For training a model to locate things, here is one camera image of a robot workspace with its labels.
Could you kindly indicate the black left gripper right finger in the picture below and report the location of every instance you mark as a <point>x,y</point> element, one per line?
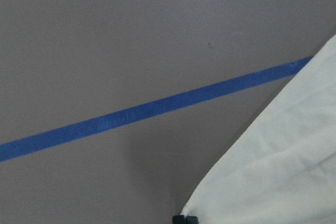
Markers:
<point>191,220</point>

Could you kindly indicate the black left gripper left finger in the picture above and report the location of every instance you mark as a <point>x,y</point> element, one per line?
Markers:
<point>178,219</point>

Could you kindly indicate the cream long-sleeve printed shirt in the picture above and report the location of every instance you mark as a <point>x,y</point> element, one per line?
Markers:
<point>282,168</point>

